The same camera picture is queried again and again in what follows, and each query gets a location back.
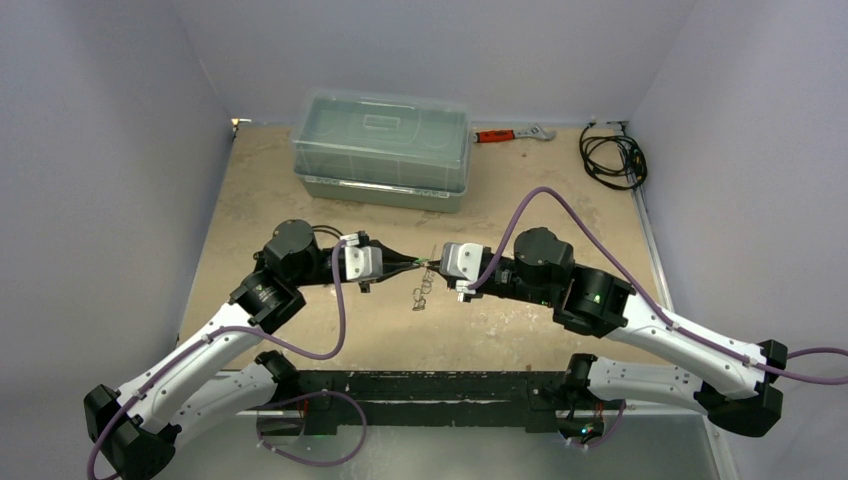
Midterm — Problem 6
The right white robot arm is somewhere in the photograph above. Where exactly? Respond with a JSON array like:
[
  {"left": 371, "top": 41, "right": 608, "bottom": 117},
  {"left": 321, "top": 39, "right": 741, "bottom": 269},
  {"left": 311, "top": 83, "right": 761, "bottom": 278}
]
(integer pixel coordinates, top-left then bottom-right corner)
[{"left": 438, "top": 227, "right": 788, "bottom": 438}]

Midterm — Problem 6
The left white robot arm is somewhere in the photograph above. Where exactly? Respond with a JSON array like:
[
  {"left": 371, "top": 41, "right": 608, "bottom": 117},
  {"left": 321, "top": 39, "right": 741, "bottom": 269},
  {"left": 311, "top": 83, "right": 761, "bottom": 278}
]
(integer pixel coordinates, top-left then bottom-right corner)
[{"left": 83, "top": 219, "right": 423, "bottom": 479}]

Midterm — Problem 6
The grey plastic toolbox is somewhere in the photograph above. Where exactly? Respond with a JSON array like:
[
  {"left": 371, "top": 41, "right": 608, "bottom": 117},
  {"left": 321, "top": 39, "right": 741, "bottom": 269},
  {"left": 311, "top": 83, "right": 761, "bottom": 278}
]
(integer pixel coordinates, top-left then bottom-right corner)
[{"left": 290, "top": 89, "right": 473, "bottom": 214}]

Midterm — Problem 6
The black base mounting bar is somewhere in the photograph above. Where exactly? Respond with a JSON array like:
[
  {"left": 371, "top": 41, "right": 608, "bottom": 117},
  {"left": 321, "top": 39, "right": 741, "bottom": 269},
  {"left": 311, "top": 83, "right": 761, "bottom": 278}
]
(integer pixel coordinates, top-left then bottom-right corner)
[{"left": 251, "top": 369, "right": 631, "bottom": 437}]

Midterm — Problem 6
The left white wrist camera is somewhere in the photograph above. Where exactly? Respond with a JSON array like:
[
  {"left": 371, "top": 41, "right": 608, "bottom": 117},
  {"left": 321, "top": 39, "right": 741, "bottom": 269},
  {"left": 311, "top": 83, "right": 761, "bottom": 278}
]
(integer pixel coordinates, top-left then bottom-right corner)
[{"left": 340, "top": 232, "right": 383, "bottom": 282}]

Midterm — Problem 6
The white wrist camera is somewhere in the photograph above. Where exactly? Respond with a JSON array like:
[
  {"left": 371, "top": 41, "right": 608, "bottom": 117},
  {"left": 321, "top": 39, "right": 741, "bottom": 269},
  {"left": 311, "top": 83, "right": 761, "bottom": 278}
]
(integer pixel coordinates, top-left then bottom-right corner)
[
  {"left": 340, "top": 232, "right": 383, "bottom": 282},
  {"left": 437, "top": 242, "right": 484, "bottom": 295}
]

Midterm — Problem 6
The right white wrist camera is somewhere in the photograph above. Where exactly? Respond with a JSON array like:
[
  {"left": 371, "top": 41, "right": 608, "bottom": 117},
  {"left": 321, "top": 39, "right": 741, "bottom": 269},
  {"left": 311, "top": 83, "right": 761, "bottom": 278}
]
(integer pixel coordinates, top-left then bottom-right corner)
[{"left": 437, "top": 242, "right": 484, "bottom": 295}]

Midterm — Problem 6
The orange handled adjustable wrench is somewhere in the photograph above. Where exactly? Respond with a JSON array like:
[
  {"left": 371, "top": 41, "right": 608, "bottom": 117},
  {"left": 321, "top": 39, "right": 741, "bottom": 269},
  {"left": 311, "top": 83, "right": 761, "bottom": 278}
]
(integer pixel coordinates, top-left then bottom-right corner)
[{"left": 473, "top": 124, "right": 557, "bottom": 144}]

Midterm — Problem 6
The black coiled cable bundle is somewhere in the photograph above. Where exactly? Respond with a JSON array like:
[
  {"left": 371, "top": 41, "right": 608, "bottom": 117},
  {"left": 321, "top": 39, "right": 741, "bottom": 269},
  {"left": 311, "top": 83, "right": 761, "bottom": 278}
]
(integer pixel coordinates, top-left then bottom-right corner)
[{"left": 578, "top": 121, "right": 649, "bottom": 192}]

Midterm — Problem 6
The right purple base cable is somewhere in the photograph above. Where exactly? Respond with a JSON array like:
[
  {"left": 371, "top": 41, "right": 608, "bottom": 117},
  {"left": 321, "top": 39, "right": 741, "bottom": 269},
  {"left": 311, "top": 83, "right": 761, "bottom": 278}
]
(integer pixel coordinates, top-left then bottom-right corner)
[{"left": 564, "top": 401, "right": 627, "bottom": 452}]

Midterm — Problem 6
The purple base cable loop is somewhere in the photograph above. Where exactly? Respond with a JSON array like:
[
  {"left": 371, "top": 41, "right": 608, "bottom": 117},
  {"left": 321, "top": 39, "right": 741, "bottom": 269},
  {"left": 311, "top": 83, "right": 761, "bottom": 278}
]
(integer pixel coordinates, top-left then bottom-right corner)
[{"left": 255, "top": 390, "right": 368, "bottom": 468}]

